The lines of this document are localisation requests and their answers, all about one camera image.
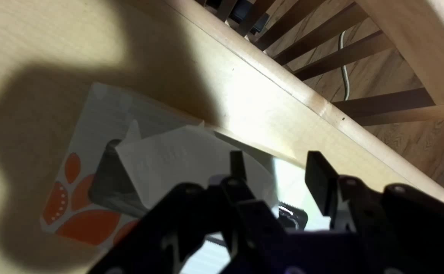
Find white cable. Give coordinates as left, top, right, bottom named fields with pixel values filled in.
left=338, top=29, right=353, bottom=102

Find white tissue square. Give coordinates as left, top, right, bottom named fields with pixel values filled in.
left=116, top=125, right=238, bottom=209

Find near wooden chair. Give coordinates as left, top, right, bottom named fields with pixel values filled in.
left=197, top=0, right=444, bottom=125

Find wooden table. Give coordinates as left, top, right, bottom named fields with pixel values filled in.
left=0, top=0, right=444, bottom=274

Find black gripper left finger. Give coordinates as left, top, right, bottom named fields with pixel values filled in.
left=89, top=151, right=285, bottom=274

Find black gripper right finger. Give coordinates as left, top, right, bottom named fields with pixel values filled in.
left=306, top=151, right=444, bottom=274

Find white orange tissue box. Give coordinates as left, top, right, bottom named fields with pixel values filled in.
left=40, top=83, right=311, bottom=274

